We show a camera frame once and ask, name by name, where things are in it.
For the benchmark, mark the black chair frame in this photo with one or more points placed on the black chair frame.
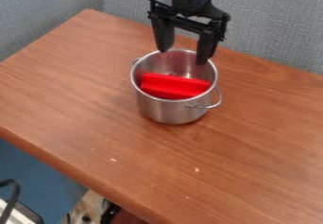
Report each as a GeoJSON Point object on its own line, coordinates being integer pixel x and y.
{"type": "Point", "coordinates": [13, 211]}

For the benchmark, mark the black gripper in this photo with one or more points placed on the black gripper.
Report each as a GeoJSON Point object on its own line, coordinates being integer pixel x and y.
{"type": "Point", "coordinates": [195, 16]}

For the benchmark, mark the black object under table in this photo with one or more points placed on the black object under table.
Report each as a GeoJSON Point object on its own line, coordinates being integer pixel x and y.
{"type": "Point", "coordinates": [109, 213]}

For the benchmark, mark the red block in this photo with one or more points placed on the red block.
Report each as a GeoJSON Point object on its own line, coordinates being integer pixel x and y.
{"type": "Point", "coordinates": [172, 87]}

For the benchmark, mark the metal pot with handles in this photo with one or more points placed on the metal pot with handles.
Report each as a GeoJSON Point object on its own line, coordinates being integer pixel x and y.
{"type": "Point", "coordinates": [176, 62]}

